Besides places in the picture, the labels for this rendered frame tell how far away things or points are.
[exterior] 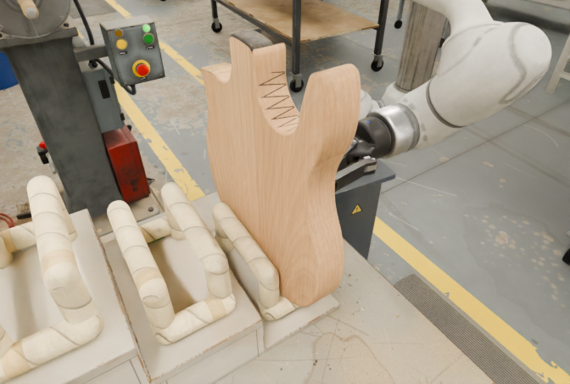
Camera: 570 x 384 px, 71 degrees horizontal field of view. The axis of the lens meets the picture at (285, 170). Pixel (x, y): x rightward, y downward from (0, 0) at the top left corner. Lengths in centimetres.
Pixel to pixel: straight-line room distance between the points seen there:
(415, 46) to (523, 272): 137
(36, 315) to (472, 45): 68
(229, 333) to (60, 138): 129
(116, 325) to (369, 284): 43
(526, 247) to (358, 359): 179
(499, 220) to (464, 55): 187
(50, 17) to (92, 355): 109
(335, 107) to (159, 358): 39
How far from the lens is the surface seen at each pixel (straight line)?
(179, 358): 58
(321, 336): 69
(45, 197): 56
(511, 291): 215
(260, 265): 62
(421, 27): 120
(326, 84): 37
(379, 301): 74
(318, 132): 39
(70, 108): 170
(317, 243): 49
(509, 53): 64
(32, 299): 60
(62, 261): 47
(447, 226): 232
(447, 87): 68
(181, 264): 67
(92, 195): 190
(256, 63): 47
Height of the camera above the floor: 153
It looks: 37 degrees down
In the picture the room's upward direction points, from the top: straight up
